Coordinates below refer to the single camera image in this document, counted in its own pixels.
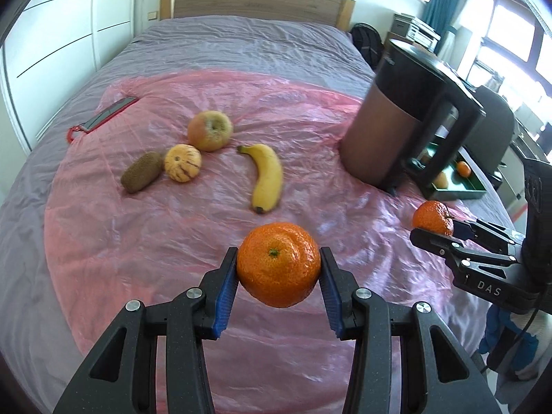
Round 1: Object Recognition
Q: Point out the brown kiwi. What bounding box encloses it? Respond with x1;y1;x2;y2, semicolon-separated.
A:
120;151;165;193

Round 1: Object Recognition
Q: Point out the black and copper electric kettle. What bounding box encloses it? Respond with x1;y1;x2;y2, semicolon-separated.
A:
338;38;487;195

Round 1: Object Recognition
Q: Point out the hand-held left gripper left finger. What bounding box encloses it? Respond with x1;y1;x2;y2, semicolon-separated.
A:
52;247;240;414

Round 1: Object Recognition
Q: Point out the wooden headboard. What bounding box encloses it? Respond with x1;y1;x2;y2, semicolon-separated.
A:
160;0;355;31

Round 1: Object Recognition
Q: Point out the white printer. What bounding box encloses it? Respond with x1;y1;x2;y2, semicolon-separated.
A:
392;12;441;48

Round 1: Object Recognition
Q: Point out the white wardrobe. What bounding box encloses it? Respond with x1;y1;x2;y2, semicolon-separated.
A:
0;0;139;156

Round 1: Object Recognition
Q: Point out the yellow-red apple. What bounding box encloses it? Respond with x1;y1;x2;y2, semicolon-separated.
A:
187;111;234;152

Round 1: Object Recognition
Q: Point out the window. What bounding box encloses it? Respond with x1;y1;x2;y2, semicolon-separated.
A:
457;0;552;108

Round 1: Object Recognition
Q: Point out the grey chair with black legs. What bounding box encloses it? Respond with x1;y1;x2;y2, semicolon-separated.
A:
470;85;516;177

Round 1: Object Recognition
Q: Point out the phone in red case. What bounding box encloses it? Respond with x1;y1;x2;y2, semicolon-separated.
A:
67;96;139;143

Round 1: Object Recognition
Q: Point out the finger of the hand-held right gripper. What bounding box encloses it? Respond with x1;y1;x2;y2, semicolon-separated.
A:
448;218;524;246
410;228;518;265

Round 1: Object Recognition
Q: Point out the bed with purple cover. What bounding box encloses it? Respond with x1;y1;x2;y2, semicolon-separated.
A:
0;14;518;414

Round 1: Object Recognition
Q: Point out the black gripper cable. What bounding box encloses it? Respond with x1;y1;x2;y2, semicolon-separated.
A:
479;297;544;374

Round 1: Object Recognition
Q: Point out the striped yellow pepino melon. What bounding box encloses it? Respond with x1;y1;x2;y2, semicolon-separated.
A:
164;144;203;183

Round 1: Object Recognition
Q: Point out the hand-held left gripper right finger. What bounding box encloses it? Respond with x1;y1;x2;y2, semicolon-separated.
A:
319;247;503;414

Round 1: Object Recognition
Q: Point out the black backpack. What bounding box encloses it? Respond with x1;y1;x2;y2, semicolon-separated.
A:
349;23;384;70

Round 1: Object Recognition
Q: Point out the green cardboard box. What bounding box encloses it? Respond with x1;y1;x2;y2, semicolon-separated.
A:
420;136;496;201

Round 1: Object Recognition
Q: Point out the pink plastic sheet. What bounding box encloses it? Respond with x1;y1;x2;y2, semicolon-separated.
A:
43;69;492;402

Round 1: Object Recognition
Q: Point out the teal curtain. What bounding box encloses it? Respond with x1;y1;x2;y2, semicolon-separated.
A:
425;0;464;41

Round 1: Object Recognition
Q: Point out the large orange tangerine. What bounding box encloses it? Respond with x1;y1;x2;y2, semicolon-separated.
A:
236;223;322;309

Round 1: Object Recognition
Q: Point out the yellow banana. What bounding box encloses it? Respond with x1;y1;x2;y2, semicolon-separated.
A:
237;144;284;215

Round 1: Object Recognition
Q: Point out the orange tangerine with stem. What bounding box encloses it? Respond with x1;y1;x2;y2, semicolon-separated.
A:
412;200;455;238

